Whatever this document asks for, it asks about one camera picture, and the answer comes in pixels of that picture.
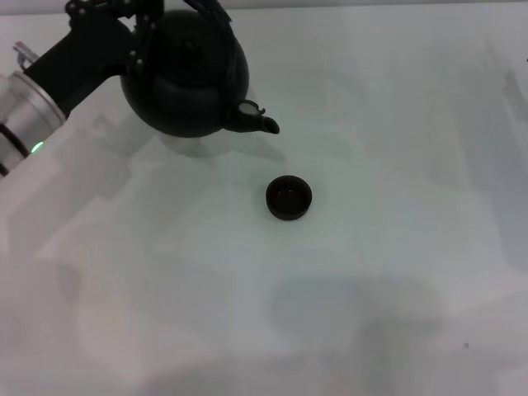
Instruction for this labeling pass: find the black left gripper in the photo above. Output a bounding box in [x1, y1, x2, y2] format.
[22, 0, 160, 116]

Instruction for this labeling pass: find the black round teapot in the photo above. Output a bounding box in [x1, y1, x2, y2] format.
[120, 0, 281, 139]

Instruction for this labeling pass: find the small dark teacup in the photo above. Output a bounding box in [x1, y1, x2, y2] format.
[265, 174, 314, 222]

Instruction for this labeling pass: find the silver metal connector plug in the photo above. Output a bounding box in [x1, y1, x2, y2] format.
[11, 40, 38, 68]

